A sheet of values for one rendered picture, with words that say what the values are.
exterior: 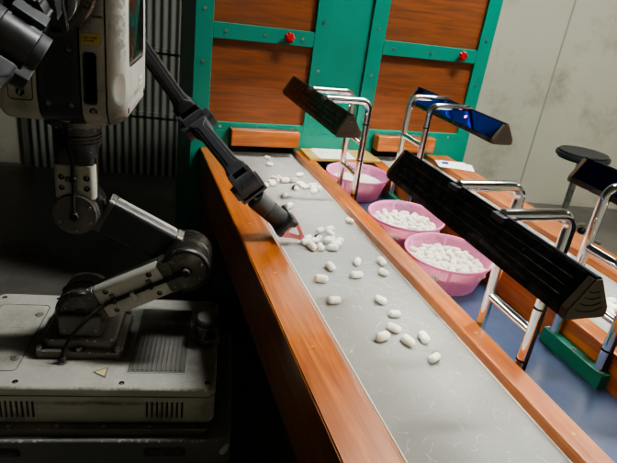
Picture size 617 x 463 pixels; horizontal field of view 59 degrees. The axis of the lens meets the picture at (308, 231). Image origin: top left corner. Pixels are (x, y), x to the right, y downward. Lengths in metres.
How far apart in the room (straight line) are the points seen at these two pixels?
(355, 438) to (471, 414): 0.26
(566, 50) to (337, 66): 2.66
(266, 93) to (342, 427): 1.68
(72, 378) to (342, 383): 0.74
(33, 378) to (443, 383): 0.99
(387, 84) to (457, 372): 1.63
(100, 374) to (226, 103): 1.28
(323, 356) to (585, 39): 4.06
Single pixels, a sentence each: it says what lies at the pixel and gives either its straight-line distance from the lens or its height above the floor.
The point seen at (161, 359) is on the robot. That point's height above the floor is 0.47.
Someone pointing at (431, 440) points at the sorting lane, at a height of 0.74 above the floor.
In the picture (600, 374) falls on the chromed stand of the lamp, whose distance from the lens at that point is 1.46.
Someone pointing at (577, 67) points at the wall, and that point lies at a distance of 4.88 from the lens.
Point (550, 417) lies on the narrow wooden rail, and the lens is 1.17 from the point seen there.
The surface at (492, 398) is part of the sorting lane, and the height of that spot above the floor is 0.74.
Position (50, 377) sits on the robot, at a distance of 1.55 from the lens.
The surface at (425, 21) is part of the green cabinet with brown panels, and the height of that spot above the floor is 1.36.
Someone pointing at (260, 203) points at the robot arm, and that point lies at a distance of 1.50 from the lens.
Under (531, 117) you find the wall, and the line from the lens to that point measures 4.79.
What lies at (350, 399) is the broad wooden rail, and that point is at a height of 0.77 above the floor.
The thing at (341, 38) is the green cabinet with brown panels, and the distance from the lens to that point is 2.45.
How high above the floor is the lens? 1.44
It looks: 24 degrees down
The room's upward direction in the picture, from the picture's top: 8 degrees clockwise
